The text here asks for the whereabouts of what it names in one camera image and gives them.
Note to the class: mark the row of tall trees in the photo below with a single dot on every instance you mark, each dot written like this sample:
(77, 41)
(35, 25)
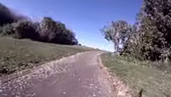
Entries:
(164, 31)

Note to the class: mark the dark wood of trees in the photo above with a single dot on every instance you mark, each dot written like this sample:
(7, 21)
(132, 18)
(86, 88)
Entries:
(26, 27)

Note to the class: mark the grey gravel path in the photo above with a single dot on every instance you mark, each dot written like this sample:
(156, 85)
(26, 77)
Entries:
(77, 83)

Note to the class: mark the grass field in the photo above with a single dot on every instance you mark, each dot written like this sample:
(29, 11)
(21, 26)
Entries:
(1, 51)

